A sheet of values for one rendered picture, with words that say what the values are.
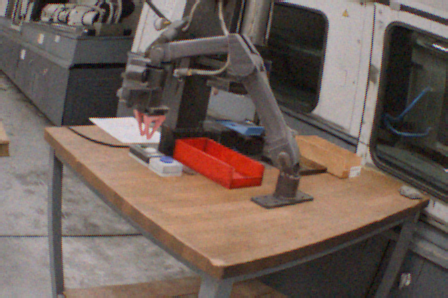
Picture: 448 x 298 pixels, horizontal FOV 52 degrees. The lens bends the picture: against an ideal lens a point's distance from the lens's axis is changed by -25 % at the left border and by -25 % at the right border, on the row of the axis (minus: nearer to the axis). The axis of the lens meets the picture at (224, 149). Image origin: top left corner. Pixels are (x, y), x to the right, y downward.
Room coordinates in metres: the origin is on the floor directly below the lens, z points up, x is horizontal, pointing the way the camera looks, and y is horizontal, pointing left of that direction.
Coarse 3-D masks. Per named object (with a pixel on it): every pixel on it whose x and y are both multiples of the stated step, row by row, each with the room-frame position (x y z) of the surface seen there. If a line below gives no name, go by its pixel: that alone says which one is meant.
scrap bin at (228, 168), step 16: (176, 144) 1.70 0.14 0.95; (192, 144) 1.74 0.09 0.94; (208, 144) 1.77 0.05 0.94; (176, 160) 1.69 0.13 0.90; (192, 160) 1.64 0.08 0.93; (208, 160) 1.60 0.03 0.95; (224, 160) 1.72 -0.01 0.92; (240, 160) 1.67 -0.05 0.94; (208, 176) 1.59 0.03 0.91; (224, 176) 1.55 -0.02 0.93; (240, 176) 1.65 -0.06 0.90; (256, 176) 1.59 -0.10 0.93
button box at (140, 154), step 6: (66, 126) 1.80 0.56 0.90; (78, 132) 1.74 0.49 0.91; (90, 138) 1.70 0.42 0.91; (102, 144) 1.69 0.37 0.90; (108, 144) 1.69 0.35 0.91; (114, 144) 1.69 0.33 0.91; (132, 150) 1.63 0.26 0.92; (138, 150) 1.62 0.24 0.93; (144, 150) 1.62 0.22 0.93; (156, 150) 1.65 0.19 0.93; (132, 156) 1.63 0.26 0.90; (138, 156) 1.61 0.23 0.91; (144, 156) 1.59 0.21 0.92; (150, 156) 1.58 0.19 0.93; (156, 156) 1.60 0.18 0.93; (144, 162) 1.59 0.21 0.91
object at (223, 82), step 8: (208, 64) 1.98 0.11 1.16; (216, 64) 1.96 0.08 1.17; (224, 64) 1.93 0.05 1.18; (232, 72) 1.90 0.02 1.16; (264, 72) 1.89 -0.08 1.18; (208, 80) 1.87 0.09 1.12; (216, 80) 1.85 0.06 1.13; (224, 80) 1.82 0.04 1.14; (232, 80) 1.84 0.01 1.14; (240, 80) 1.86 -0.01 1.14; (216, 88) 1.86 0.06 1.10; (224, 88) 1.82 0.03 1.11; (232, 88) 1.82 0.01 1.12; (240, 88) 1.84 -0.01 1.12; (240, 96) 1.89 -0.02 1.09
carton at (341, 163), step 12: (300, 144) 2.00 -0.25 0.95; (312, 144) 1.96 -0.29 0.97; (324, 144) 2.06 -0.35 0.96; (312, 156) 1.95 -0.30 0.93; (324, 156) 1.91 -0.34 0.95; (336, 156) 1.87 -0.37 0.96; (348, 156) 1.97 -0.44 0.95; (336, 168) 1.86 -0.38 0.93; (348, 168) 1.96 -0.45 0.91; (360, 168) 1.92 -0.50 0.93
